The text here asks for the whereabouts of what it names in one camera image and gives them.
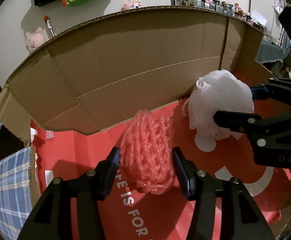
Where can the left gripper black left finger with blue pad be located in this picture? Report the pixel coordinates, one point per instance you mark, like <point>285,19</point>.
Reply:
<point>51,216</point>

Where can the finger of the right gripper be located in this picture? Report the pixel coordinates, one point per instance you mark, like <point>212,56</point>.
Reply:
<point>276,89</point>
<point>237,122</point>

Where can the white mesh bath pouf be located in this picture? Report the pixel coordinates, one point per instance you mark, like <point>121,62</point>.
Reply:
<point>219,90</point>

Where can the pink mesh bath pouf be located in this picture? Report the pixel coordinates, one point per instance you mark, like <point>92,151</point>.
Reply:
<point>146,152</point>

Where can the dark green covered side table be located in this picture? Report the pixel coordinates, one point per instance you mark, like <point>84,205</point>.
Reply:
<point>269,53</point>

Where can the blue plaid tablecloth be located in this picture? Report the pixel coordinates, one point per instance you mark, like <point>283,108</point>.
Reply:
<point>15,199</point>

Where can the cardboard box red lining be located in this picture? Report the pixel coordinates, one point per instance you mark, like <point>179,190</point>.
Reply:
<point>72,98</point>

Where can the pink plush toy behind box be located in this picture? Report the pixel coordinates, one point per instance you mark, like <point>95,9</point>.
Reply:
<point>131,5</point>

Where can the pink plush bunny on wall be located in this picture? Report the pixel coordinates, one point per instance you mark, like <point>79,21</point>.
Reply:
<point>35,40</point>

